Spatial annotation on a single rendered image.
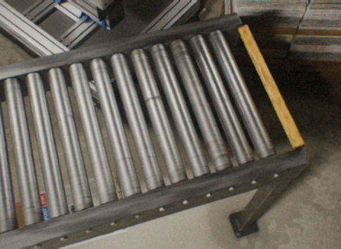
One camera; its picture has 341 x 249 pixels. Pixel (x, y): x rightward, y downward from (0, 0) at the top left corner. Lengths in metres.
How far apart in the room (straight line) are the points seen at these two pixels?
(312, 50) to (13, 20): 1.46
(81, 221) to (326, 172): 1.33
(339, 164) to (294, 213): 0.35
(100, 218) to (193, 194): 0.24
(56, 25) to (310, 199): 1.49
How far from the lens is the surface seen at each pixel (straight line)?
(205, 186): 1.09
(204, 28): 1.35
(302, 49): 2.06
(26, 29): 2.17
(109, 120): 1.17
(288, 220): 1.97
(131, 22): 2.13
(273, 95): 1.22
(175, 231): 1.87
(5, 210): 1.14
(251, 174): 1.12
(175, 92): 1.20
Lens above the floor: 1.84
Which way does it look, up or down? 64 degrees down
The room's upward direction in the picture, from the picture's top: 3 degrees clockwise
